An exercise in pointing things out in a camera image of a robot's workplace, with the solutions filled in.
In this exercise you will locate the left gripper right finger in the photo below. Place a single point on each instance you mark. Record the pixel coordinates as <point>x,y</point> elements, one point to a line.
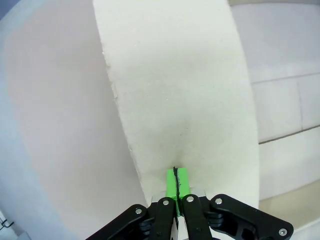
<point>225,215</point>

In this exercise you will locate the white foam sheet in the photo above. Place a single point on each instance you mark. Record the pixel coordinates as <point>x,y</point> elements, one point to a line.
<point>175,75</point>

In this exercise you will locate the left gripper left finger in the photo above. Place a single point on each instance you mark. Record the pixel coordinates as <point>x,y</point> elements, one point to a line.
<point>160,220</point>

